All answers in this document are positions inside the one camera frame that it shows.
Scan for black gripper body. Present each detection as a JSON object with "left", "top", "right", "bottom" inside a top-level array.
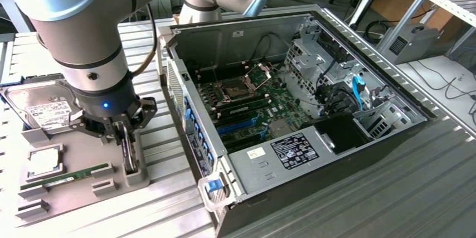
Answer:
[{"left": 73, "top": 72, "right": 140, "bottom": 124}]

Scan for black graphics card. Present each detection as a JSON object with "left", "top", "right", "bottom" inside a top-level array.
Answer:
[{"left": 117, "top": 122, "right": 141, "bottom": 173}]

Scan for grey open PC case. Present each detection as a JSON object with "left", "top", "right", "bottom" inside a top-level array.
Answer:
[{"left": 152, "top": 3, "right": 440, "bottom": 238}]

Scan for hard disk drive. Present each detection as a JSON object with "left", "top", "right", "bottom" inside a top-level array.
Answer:
[{"left": 0, "top": 73, "right": 85, "bottom": 135}]

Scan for silver CPU chip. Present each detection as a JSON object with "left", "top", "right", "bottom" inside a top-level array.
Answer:
[{"left": 28, "top": 148, "right": 62, "bottom": 177}]

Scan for green RAM stick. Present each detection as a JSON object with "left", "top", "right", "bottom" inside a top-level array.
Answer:
[{"left": 20, "top": 164, "right": 110, "bottom": 191}]

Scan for CPU socket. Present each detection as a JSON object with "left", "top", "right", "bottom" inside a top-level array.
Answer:
[{"left": 218, "top": 80, "right": 256, "bottom": 102}]

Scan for blue expansion slot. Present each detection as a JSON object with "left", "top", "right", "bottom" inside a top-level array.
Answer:
[{"left": 217, "top": 119, "right": 260, "bottom": 135}]

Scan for dark RAM stick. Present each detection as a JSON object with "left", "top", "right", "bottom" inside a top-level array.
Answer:
[{"left": 217, "top": 100, "right": 272, "bottom": 116}]

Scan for grey parts rack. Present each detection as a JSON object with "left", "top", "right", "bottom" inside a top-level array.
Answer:
[{"left": 14, "top": 104, "right": 152, "bottom": 226}]

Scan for metal socket cover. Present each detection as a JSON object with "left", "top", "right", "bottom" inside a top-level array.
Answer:
[{"left": 242, "top": 64, "right": 274, "bottom": 91}]

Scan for green motherboard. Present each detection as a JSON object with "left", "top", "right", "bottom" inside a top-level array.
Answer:
[{"left": 194, "top": 62, "right": 324, "bottom": 152}]

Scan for silver chipset heatsink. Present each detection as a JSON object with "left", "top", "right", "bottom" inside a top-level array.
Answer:
[{"left": 268, "top": 119, "right": 298, "bottom": 137}]

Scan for grey power supply unit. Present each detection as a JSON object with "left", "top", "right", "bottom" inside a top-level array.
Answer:
[{"left": 226, "top": 125, "right": 338, "bottom": 197}]

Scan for perforated metal drive cage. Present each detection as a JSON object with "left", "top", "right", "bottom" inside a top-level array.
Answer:
[{"left": 284, "top": 22, "right": 360, "bottom": 105}]

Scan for metal disk bay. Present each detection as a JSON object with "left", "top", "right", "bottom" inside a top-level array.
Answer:
[{"left": 352, "top": 103, "right": 414, "bottom": 142}]

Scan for grey computer tower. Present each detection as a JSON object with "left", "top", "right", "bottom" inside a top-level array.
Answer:
[{"left": 388, "top": 22, "right": 449, "bottom": 65}]

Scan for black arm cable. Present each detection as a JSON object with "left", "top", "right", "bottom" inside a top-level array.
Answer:
[{"left": 130, "top": 1, "right": 157, "bottom": 79}]

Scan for thin black looped wire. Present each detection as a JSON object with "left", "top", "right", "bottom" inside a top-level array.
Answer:
[{"left": 252, "top": 33, "right": 294, "bottom": 63}]

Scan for black wire bundle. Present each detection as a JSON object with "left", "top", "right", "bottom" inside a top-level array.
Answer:
[{"left": 316, "top": 84, "right": 357, "bottom": 116}]

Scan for blue SATA wire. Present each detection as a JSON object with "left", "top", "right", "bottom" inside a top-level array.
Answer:
[{"left": 350, "top": 74, "right": 368, "bottom": 110}]

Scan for coiled black cable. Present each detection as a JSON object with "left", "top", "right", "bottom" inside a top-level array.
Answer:
[{"left": 364, "top": 20, "right": 389, "bottom": 40}]

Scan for thin black cable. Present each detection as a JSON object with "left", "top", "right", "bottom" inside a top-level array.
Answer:
[{"left": 406, "top": 59, "right": 476, "bottom": 102}]

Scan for aluminium frame rack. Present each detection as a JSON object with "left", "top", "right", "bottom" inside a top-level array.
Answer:
[{"left": 374, "top": 0, "right": 476, "bottom": 65}]

